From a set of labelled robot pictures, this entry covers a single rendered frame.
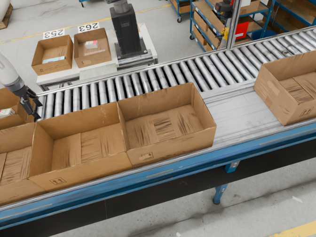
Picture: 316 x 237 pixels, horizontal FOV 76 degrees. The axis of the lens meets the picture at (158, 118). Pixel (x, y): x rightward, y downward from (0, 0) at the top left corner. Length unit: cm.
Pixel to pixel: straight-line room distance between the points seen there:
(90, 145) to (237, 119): 77
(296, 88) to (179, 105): 67
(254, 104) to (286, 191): 100
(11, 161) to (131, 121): 64
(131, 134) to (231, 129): 51
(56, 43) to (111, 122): 126
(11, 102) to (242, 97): 155
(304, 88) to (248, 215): 102
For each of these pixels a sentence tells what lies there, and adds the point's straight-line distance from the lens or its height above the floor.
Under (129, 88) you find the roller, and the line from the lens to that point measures 150.
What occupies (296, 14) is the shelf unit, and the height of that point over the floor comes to 54.
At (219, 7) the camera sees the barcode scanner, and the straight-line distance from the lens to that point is 164.
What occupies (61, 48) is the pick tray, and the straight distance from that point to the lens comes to 217.
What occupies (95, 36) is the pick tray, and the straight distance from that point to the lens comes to 212.
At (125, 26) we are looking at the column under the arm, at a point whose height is 100.
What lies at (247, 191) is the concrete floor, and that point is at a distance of 192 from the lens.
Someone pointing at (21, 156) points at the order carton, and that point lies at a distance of 128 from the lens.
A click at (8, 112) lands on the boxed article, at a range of 170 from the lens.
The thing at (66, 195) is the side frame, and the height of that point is 91.
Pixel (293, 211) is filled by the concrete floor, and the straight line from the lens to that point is 199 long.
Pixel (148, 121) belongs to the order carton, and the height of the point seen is 89.
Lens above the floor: 176
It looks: 52 degrees down
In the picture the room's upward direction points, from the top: 9 degrees counter-clockwise
